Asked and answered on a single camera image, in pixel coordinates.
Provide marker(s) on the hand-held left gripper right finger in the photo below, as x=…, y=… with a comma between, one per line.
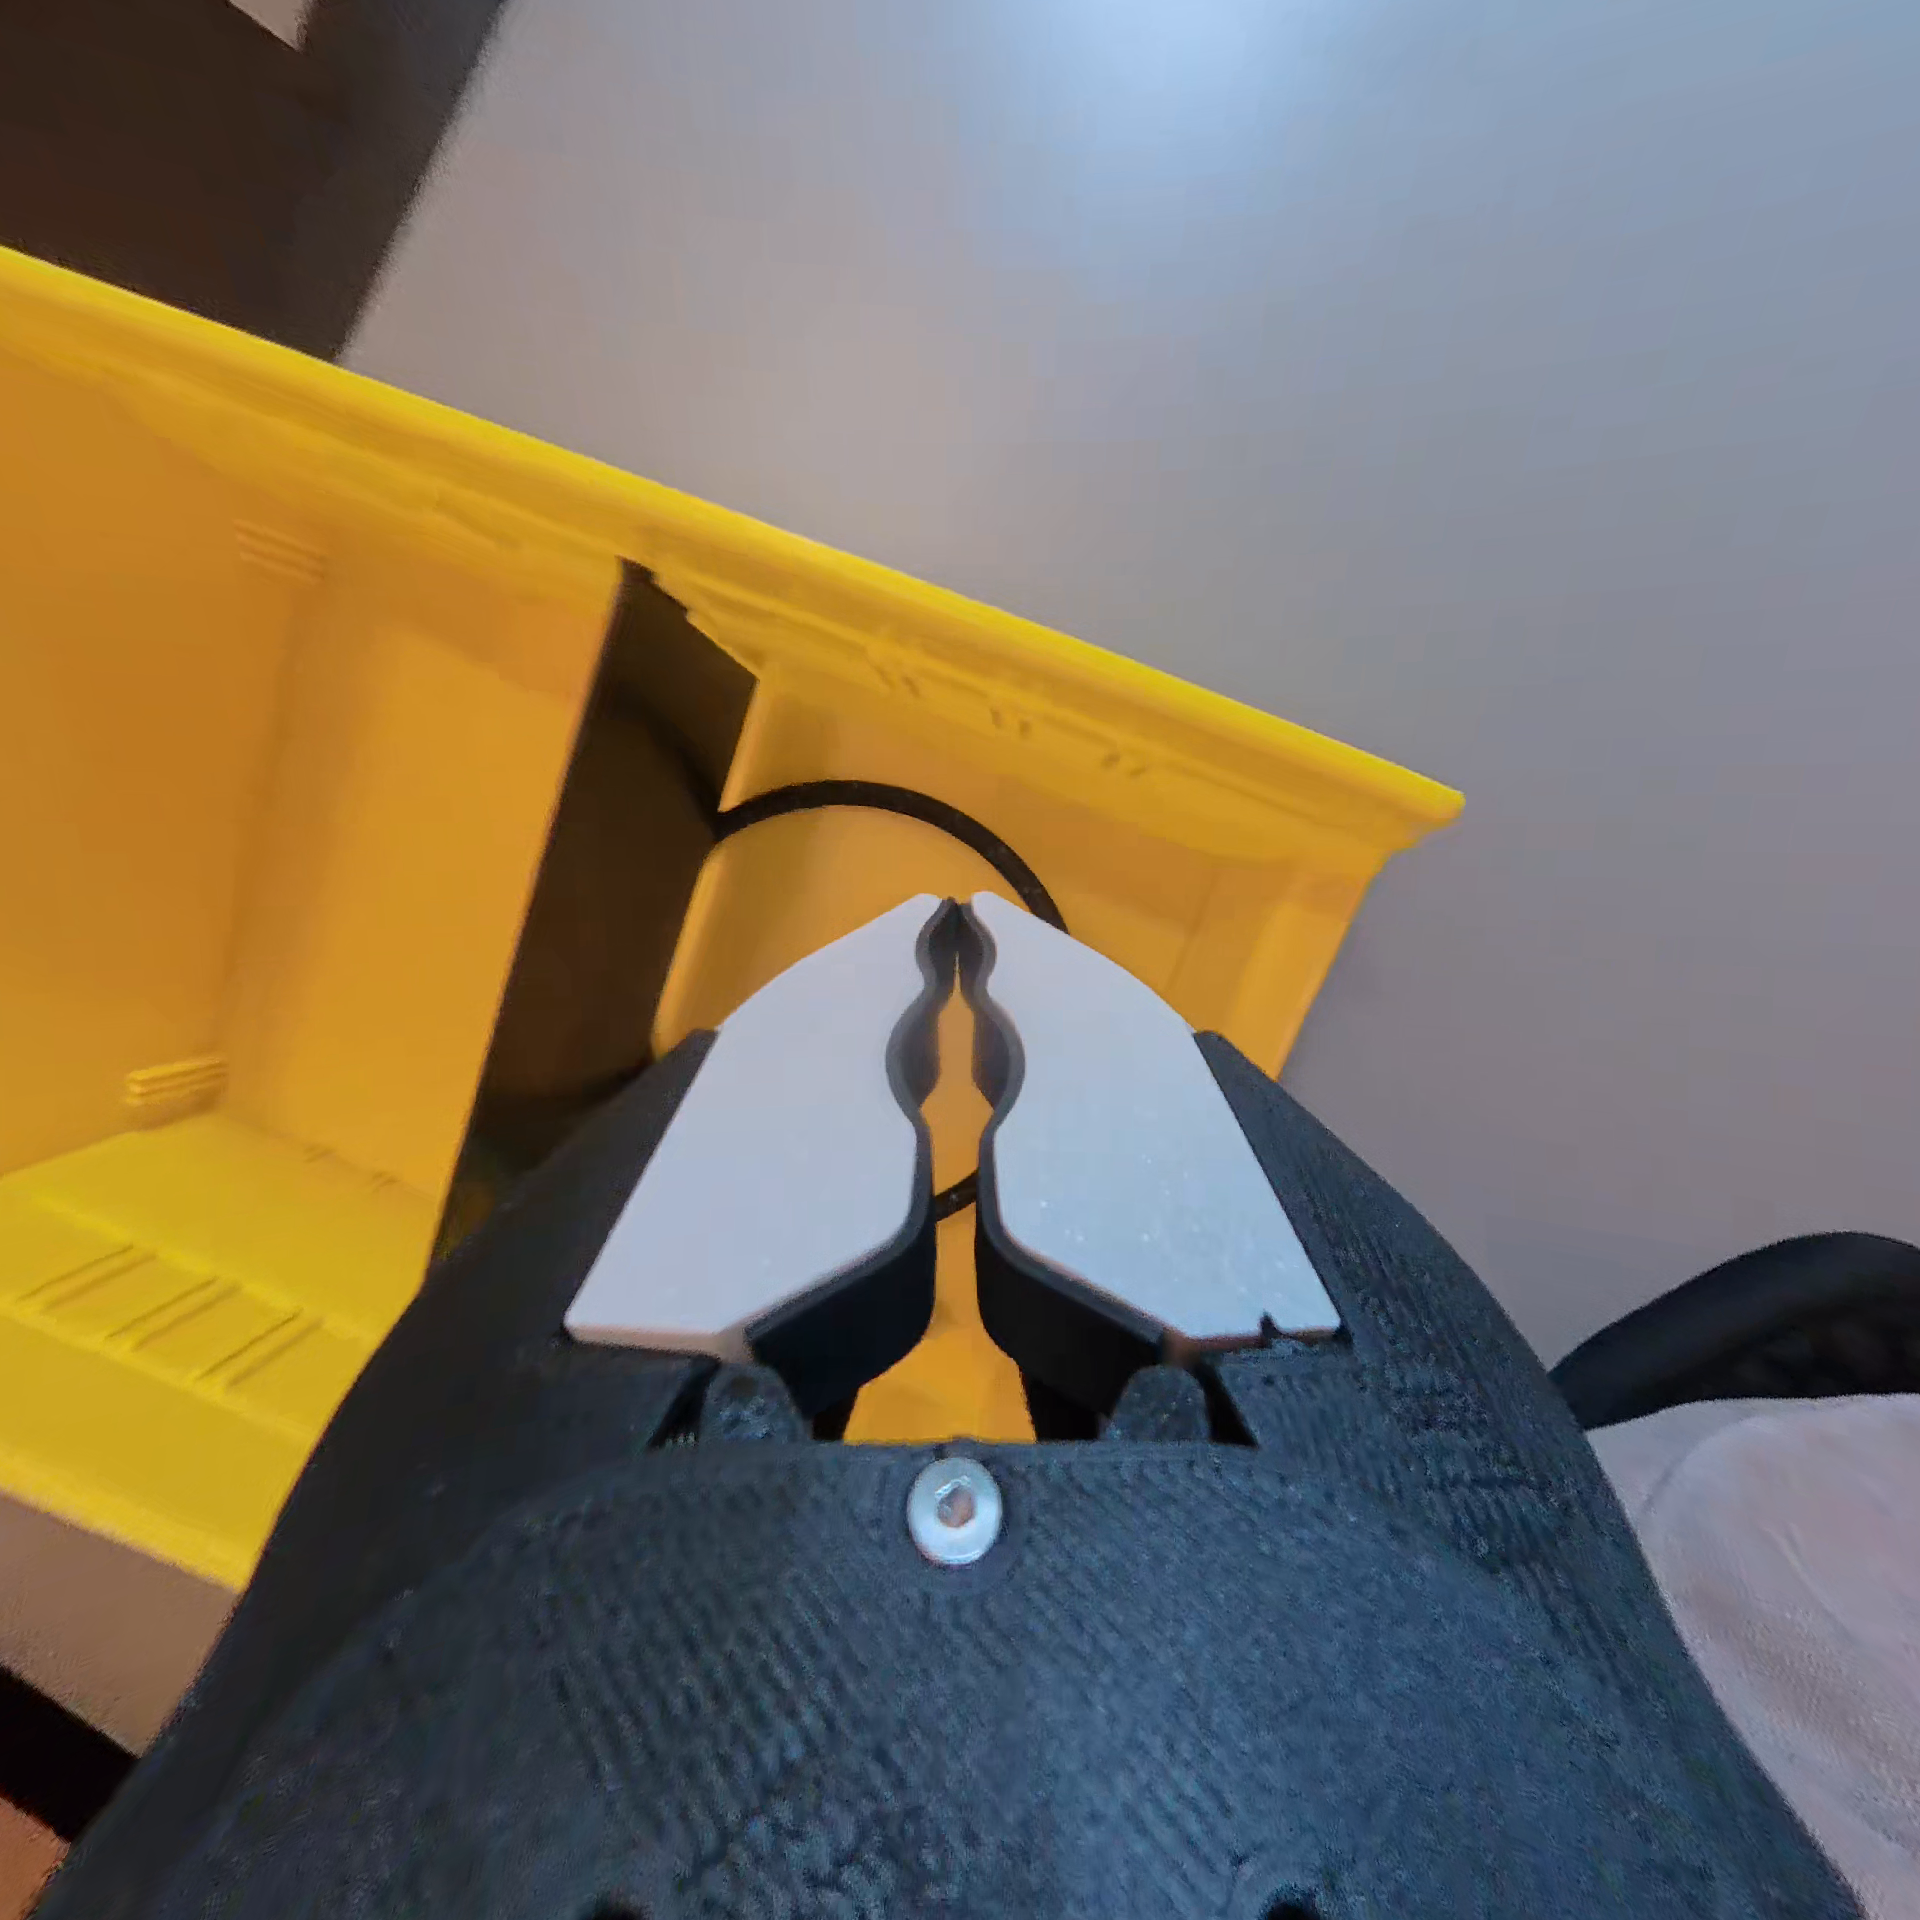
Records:
x=1156, y=1171

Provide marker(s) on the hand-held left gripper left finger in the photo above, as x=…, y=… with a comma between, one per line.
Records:
x=764, y=1171

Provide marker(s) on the yellow plastic bin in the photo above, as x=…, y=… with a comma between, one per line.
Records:
x=227, y=748

